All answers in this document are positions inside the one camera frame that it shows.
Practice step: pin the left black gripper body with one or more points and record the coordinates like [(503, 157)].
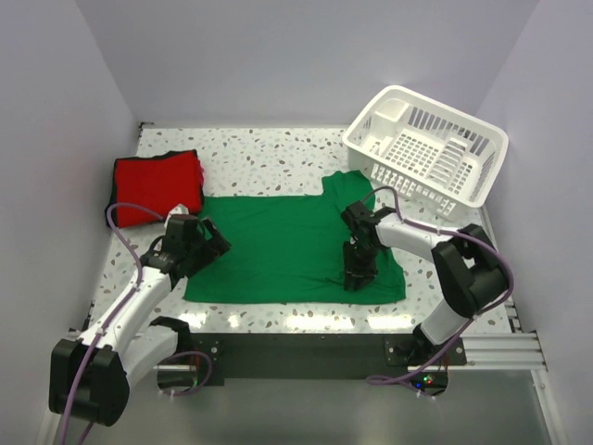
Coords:
[(201, 253)]

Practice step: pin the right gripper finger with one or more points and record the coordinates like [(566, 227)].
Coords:
[(364, 281), (349, 283)]

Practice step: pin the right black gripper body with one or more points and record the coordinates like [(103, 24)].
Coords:
[(359, 257)]

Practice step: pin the green t-shirt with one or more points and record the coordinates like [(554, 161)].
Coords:
[(290, 250)]

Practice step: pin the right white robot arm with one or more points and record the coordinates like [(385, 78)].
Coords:
[(471, 273)]

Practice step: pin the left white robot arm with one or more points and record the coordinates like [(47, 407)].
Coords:
[(92, 375)]

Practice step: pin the red folded t-shirt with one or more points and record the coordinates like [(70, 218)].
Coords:
[(155, 185)]

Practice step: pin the pink folded t-shirt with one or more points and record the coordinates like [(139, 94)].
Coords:
[(201, 173)]

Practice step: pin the white plastic basket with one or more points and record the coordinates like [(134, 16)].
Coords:
[(428, 151)]

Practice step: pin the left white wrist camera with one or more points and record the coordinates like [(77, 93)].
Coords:
[(179, 209)]

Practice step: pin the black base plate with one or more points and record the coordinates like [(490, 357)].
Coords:
[(218, 358)]

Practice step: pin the aluminium frame rail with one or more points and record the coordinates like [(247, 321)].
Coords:
[(500, 352)]

